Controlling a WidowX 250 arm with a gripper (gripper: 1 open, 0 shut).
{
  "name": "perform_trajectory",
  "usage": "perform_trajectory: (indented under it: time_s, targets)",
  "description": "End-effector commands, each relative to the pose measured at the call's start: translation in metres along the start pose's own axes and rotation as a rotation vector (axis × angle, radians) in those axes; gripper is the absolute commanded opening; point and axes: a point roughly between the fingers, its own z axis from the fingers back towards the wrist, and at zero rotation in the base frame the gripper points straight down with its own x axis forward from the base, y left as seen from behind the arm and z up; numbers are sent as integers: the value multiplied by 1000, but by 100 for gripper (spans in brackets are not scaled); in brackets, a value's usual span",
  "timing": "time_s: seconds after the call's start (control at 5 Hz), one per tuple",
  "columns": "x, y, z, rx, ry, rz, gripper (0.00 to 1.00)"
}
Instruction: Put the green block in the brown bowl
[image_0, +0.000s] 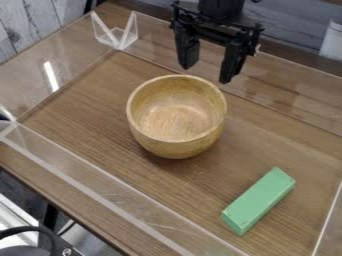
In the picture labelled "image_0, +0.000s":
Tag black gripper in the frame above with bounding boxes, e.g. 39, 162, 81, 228
171, 0, 265, 84

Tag green rectangular block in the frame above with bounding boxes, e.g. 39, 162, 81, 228
222, 167, 297, 236

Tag brown wooden bowl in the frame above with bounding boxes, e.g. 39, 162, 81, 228
126, 75, 227, 159

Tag clear acrylic tray walls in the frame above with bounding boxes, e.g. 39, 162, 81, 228
0, 8, 342, 256

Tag white cylindrical container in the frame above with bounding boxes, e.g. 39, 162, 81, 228
320, 19, 342, 61

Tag black table leg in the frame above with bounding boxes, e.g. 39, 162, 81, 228
43, 204, 59, 230

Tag black metal bracket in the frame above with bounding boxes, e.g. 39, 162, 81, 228
38, 226, 85, 256

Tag black cable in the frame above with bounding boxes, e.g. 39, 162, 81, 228
0, 225, 59, 256

